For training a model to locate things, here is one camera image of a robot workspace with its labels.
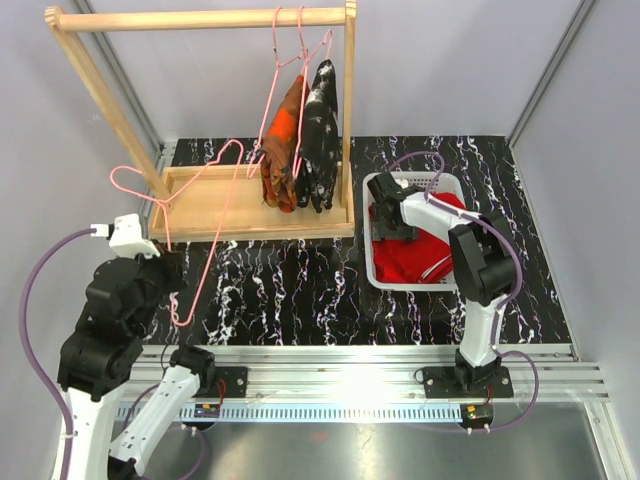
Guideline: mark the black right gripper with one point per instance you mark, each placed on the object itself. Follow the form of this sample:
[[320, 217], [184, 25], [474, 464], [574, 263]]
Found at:
[[380, 231]]

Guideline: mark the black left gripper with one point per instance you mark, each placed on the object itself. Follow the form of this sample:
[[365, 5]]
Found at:
[[172, 262]]

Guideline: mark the red trousers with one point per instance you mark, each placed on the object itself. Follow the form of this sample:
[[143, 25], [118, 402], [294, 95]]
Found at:
[[425, 260]]

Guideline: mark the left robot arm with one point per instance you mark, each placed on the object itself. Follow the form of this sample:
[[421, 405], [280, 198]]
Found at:
[[96, 364]]

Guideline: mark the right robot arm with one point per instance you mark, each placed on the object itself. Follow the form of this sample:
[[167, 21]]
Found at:
[[487, 273]]

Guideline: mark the black white patterned trousers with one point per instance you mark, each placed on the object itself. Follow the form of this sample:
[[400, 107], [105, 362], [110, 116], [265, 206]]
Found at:
[[319, 150]]

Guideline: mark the orange patterned trousers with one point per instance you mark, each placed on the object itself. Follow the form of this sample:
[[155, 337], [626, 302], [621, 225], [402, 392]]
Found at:
[[278, 147]]

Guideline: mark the white plastic basket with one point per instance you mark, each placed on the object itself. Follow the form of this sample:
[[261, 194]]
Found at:
[[447, 183]]

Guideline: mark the wooden clothes rack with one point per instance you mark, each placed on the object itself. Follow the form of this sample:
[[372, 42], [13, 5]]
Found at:
[[216, 202]]

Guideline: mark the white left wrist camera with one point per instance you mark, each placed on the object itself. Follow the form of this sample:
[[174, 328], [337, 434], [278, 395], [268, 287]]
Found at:
[[125, 237]]

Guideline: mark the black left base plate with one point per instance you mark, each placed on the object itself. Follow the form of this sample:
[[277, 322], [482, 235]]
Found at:
[[232, 381]]

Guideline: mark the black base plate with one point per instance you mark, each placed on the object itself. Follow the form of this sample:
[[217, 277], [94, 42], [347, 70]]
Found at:
[[232, 381], [440, 383]]

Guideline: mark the white slotted cable duct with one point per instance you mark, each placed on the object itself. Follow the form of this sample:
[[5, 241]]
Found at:
[[325, 413]]

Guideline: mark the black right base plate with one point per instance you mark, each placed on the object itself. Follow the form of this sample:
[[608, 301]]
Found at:
[[440, 383]]

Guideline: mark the aluminium mounting rail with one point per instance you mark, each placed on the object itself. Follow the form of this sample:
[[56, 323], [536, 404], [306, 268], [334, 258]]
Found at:
[[389, 374]]

